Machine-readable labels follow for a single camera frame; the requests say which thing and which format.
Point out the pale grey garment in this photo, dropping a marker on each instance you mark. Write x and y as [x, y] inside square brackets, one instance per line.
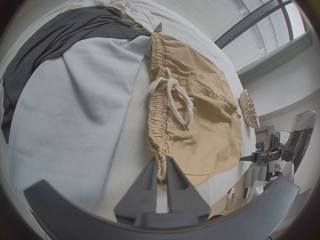
[70, 124]

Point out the round woven basket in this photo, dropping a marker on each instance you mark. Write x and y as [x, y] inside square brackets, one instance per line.
[248, 109]

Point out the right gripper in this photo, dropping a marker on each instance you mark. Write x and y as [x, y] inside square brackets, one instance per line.
[260, 157]

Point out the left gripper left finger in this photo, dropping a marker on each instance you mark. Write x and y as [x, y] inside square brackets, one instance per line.
[142, 194]

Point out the tan shorts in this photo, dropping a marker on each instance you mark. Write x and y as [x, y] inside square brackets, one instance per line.
[205, 124]

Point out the black garment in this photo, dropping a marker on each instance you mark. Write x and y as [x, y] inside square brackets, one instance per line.
[62, 34]

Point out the olive green garment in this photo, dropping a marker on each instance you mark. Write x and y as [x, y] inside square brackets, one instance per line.
[140, 27]

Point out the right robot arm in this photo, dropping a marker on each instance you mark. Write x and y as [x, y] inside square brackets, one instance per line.
[300, 139]

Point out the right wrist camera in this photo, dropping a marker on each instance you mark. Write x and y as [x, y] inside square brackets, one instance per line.
[260, 146]

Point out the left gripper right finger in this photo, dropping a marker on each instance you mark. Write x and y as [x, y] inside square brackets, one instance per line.
[182, 196]

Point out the window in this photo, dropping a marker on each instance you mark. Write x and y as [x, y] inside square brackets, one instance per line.
[225, 14]

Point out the cream garment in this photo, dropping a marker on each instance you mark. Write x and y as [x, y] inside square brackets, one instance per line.
[140, 14]

